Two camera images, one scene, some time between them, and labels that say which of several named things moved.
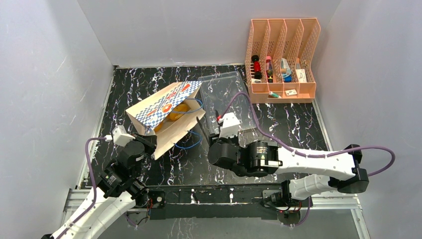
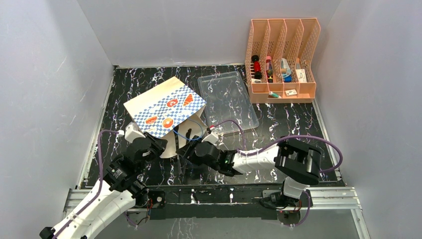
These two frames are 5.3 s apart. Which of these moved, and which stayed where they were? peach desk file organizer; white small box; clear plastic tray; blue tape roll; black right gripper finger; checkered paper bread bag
Moved: checkered paper bread bag; black right gripper finger
Stayed: white small box; clear plastic tray; peach desk file organizer; blue tape roll
